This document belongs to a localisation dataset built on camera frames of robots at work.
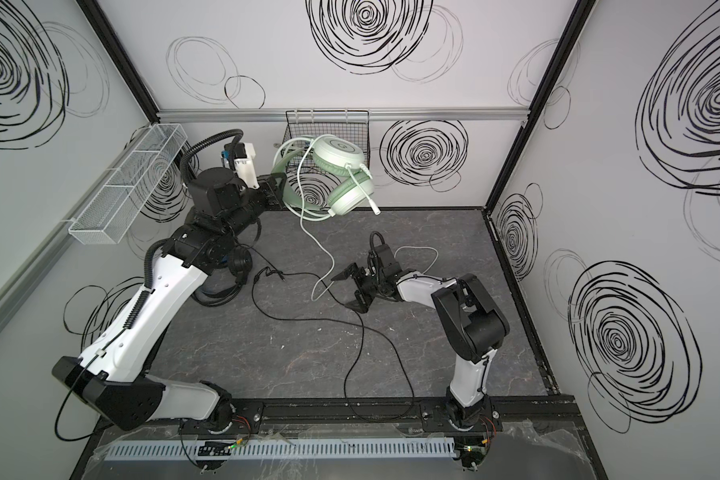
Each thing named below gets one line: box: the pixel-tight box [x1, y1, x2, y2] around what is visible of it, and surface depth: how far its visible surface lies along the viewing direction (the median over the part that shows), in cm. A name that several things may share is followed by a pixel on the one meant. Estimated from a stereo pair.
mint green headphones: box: [273, 135, 374, 221], surface depth 56 cm
